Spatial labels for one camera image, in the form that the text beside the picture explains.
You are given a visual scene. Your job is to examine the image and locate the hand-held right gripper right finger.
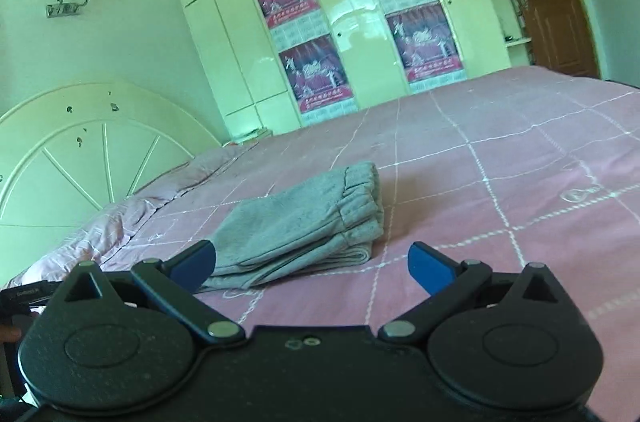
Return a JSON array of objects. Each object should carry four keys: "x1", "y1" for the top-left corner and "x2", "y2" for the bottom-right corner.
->
[{"x1": 377, "y1": 241, "x2": 561, "y2": 344}]

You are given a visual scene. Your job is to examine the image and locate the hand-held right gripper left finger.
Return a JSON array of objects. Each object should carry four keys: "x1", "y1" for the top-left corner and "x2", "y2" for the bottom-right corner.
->
[{"x1": 62, "y1": 240, "x2": 246, "y2": 346}]

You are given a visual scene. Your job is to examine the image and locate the grey pants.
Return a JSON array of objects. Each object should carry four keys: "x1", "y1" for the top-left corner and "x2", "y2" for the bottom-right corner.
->
[{"x1": 199, "y1": 161, "x2": 385, "y2": 293}]

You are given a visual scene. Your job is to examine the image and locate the pink quilt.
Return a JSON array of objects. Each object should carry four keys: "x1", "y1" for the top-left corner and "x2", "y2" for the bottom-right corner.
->
[{"x1": 10, "y1": 141, "x2": 262, "y2": 289}]

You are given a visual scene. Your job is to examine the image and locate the pink checked bed sheet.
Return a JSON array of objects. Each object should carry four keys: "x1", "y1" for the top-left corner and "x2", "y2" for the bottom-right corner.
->
[{"x1": 10, "y1": 65, "x2": 640, "y2": 353}]

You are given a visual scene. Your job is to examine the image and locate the white arched headboard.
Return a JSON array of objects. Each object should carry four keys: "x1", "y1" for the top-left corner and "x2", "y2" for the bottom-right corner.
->
[{"x1": 0, "y1": 82, "x2": 224, "y2": 277}]

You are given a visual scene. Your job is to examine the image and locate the white glossy wardrobe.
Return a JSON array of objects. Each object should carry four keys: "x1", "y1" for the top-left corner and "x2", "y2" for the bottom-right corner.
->
[{"x1": 154, "y1": 0, "x2": 514, "y2": 139}]

